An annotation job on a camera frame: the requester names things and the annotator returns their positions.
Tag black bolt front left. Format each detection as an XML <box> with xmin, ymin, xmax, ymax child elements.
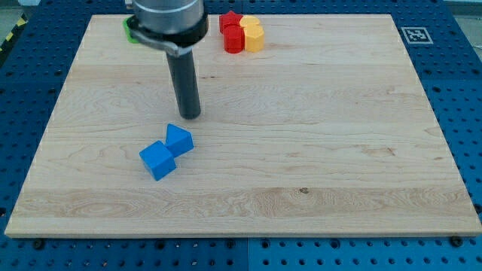
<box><xmin>32</xmin><ymin>239</ymin><xmax>45</xmax><ymax>251</ymax></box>

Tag yellow hexagon block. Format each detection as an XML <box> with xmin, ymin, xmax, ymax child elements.
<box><xmin>244</xmin><ymin>25</ymin><xmax>264</xmax><ymax>53</ymax></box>

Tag yellow heart block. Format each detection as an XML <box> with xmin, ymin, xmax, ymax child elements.
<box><xmin>239</xmin><ymin>15</ymin><xmax>261</xmax><ymax>28</ymax></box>

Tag red star block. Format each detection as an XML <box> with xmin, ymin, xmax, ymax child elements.
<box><xmin>218</xmin><ymin>11</ymin><xmax>243</xmax><ymax>34</ymax></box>

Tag black bolt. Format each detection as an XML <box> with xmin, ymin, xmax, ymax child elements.
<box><xmin>32</xmin><ymin>239</ymin><xmax>45</xmax><ymax>251</ymax></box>
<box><xmin>450</xmin><ymin>236</ymin><xmax>464</xmax><ymax>248</ymax></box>

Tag blue cube block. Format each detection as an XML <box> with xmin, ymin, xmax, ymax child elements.
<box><xmin>139</xmin><ymin>141</ymin><xmax>176</xmax><ymax>181</ymax></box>

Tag blue triangle block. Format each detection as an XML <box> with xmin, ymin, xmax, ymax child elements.
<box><xmin>166</xmin><ymin>123</ymin><xmax>194</xmax><ymax>157</ymax></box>

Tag red cylinder block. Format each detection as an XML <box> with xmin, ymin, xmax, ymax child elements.
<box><xmin>223</xmin><ymin>25</ymin><xmax>245</xmax><ymax>53</ymax></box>

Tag white fiducial marker tag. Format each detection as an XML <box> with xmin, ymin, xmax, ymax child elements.
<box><xmin>401</xmin><ymin>27</ymin><xmax>433</xmax><ymax>44</ymax></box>

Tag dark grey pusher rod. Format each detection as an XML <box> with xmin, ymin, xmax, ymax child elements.
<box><xmin>166</xmin><ymin>50</ymin><xmax>201</xmax><ymax>120</ymax></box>

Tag black bolt front right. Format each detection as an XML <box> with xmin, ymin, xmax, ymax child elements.
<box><xmin>450</xmin><ymin>236</ymin><xmax>464</xmax><ymax>248</ymax></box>

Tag green block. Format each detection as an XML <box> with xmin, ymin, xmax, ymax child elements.
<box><xmin>123</xmin><ymin>15</ymin><xmax>139</xmax><ymax>44</ymax></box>

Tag wooden board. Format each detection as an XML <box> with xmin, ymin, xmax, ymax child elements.
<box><xmin>5</xmin><ymin>14</ymin><xmax>481</xmax><ymax>239</ymax></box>

